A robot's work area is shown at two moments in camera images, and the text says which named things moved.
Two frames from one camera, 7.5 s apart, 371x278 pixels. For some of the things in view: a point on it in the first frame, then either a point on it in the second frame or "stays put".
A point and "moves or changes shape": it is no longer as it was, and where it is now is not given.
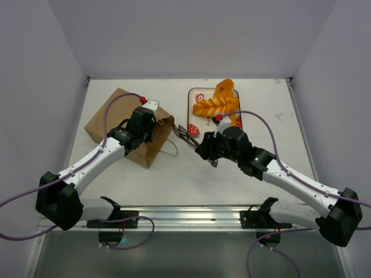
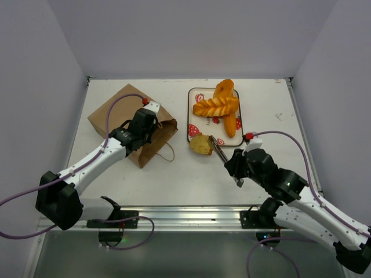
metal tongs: x=183 y=134 moves or changes shape
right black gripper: x=204 y=146 -> x=233 y=167
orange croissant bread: x=224 y=89 stays put
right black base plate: x=254 y=218 stays put
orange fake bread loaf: x=233 y=120 stays put
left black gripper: x=148 y=138 stays put
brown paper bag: x=121 y=110 moves or changes shape
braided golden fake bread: x=217 y=106 stays put
